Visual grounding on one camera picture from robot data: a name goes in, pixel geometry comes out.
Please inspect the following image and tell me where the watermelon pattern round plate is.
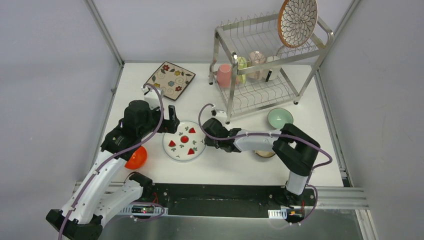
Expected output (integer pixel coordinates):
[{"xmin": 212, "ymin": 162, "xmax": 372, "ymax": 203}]
[{"xmin": 162, "ymin": 121, "xmax": 206, "ymax": 163}]

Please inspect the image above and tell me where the pink cup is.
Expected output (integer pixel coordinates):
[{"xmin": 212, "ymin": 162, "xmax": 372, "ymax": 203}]
[{"xmin": 216, "ymin": 63, "xmax": 232, "ymax": 88}]

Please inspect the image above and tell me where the pale yellow mug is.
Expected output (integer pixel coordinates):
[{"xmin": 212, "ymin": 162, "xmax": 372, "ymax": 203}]
[{"xmin": 236, "ymin": 56, "xmax": 248, "ymax": 85}]

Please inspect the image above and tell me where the white ribbed mug black handle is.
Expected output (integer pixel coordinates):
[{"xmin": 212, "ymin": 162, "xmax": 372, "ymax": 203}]
[{"xmin": 265, "ymin": 55, "xmax": 281, "ymax": 82}]

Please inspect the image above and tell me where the brown rim petal pattern plate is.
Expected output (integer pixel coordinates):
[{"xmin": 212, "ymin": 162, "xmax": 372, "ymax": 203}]
[{"xmin": 277, "ymin": 0, "xmax": 318, "ymax": 49}]

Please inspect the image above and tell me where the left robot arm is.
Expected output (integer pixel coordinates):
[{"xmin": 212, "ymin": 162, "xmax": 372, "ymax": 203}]
[{"xmin": 46, "ymin": 100, "xmax": 180, "ymax": 240}]

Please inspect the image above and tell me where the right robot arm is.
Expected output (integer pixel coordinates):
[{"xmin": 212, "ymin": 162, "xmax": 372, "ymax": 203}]
[{"xmin": 201, "ymin": 118, "xmax": 321, "ymax": 205}]

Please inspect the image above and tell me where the steel two-tier dish rack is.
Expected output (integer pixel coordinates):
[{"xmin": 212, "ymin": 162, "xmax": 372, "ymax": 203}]
[{"xmin": 209, "ymin": 13, "xmax": 335, "ymax": 123}]

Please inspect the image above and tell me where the square floral plate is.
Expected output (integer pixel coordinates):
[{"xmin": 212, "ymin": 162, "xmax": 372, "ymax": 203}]
[{"xmin": 146, "ymin": 61, "xmax": 196, "ymax": 101}]

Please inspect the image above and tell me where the orange plastic bowl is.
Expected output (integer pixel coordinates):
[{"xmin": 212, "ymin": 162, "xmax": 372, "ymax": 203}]
[{"xmin": 124, "ymin": 146, "xmax": 148, "ymax": 170}]

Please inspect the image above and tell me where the dark patterned cream bowl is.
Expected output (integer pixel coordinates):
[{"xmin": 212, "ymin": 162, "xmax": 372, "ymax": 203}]
[{"xmin": 254, "ymin": 151, "xmax": 275, "ymax": 158}]

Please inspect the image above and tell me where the mint green bowl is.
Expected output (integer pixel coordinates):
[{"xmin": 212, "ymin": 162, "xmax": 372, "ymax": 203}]
[{"xmin": 267, "ymin": 108, "xmax": 294, "ymax": 129}]

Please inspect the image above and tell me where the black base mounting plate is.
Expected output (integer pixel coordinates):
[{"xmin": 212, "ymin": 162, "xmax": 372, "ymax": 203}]
[{"xmin": 136, "ymin": 183, "xmax": 316, "ymax": 218}]

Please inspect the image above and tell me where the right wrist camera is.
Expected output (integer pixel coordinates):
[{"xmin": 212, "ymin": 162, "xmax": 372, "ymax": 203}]
[{"xmin": 211, "ymin": 109, "xmax": 229, "ymax": 125}]

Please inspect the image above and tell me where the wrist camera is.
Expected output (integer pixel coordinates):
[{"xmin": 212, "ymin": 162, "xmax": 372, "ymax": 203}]
[
  {"xmin": 211, "ymin": 109, "xmax": 229, "ymax": 125},
  {"xmin": 142, "ymin": 86, "xmax": 163, "ymax": 110}
]

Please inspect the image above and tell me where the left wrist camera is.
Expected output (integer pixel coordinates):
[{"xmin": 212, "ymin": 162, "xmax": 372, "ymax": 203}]
[{"xmin": 142, "ymin": 86, "xmax": 163, "ymax": 110}]

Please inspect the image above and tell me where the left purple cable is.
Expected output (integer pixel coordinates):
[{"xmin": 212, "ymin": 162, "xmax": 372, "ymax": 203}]
[{"xmin": 57, "ymin": 83, "xmax": 167, "ymax": 240}]

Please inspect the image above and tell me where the purple cable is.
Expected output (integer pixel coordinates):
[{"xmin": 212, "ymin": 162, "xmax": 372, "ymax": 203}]
[
  {"xmin": 57, "ymin": 83, "xmax": 167, "ymax": 240},
  {"xmin": 198, "ymin": 103, "xmax": 333, "ymax": 227}
]

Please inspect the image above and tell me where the left white cable duct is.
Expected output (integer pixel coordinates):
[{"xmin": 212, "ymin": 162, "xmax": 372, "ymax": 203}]
[{"xmin": 120, "ymin": 205, "xmax": 168, "ymax": 217}]

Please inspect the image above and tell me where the white cable duct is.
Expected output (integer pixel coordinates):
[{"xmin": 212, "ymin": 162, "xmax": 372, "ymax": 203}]
[
  {"xmin": 267, "ymin": 208, "xmax": 288, "ymax": 220},
  {"xmin": 120, "ymin": 205, "xmax": 168, "ymax": 217}
]

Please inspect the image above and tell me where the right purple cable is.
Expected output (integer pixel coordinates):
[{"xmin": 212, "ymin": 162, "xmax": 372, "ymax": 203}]
[{"xmin": 198, "ymin": 103, "xmax": 333, "ymax": 227}]

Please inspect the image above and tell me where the right white cable duct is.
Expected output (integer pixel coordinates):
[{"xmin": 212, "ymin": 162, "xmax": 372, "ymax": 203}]
[{"xmin": 267, "ymin": 208, "xmax": 288, "ymax": 220}]

